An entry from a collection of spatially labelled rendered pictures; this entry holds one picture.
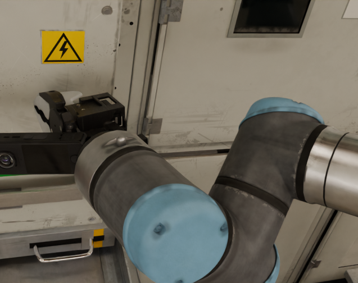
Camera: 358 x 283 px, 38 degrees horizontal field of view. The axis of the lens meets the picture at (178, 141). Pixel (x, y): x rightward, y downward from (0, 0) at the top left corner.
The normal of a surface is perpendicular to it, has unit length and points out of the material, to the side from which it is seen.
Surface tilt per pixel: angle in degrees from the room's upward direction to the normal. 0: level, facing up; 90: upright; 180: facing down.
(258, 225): 43
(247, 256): 57
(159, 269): 71
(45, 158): 80
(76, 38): 90
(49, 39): 90
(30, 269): 0
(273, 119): 35
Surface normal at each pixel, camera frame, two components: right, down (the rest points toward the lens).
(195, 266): 0.47, 0.37
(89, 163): -0.66, -0.35
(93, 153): -0.48, -0.58
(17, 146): -0.03, 0.52
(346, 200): -0.59, 0.51
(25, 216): 0.25, 0.67
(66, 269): 0.15, -0.74
